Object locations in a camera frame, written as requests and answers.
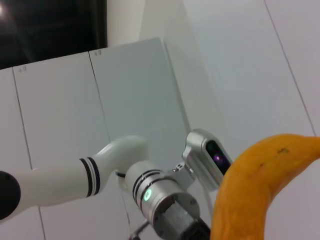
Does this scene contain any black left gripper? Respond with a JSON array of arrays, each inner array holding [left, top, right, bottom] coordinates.
[[159, 196, 213, 240]]

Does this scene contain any yellow banana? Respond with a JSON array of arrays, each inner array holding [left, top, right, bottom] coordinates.
[[209, 134, 320, 240]]

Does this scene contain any black background panel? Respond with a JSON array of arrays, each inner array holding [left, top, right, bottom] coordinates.
[[0, 0, 108, 70]]

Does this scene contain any grey left gripper cable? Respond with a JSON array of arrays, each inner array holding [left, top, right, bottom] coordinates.
[[119, 184, 151, 240]]

